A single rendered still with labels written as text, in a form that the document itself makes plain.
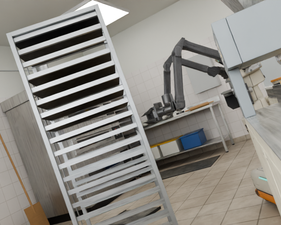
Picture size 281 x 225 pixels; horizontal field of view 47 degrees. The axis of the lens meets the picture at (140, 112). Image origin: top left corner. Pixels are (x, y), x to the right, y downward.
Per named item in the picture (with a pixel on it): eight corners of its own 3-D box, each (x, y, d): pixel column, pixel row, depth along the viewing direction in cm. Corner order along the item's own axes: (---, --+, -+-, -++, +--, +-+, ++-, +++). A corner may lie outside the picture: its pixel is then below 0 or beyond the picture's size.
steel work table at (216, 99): (137, 178, 637) (120, 131, 640) (151, 168, 701) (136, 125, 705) (229, 152, 553) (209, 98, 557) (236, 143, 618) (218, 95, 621)
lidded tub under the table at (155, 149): (144, 162, 641) (140, 150, 642) (154, 156, 681) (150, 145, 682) (161, 157, 623) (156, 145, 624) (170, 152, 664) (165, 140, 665)
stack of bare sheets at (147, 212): (102, 226, 373) (101, 224, 373) (126, 211, 402) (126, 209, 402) (137, 225, 332) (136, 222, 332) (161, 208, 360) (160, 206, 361)
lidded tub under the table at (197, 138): (183, 151, 602) (179, 137, 603) (190, 146, 644) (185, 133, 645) (202, 145, 586) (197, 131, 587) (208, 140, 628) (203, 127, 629)
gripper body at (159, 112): (155, 106, 220) (165, 102, 217) (160, 120, 219) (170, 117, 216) (151, 106, 214) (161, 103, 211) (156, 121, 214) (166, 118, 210)
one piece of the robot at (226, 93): (245, 105, 259) (235, 80, 260) (259, 101, 232) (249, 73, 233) (226, 111, 258) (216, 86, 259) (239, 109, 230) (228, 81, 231)
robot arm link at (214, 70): (167, 51, 261) (166, 52, 271) (163, 67, 261) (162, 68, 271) (220, 67, 262) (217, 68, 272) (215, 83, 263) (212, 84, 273)
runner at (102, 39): (110, 39, 223) (108, 35, 223) (109, 38, 221) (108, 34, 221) (20, 69, 218) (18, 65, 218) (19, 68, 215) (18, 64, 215)
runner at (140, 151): (150, 149, 220) (149, 145, 220) (150, 150, 217) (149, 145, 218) (60, 183, 215) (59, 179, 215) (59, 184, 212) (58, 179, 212)
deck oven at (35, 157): (105, 213, 434) (55, 73, 442) (42, 228, 487) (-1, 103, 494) (151, 178, 574) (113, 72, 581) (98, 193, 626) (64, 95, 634)
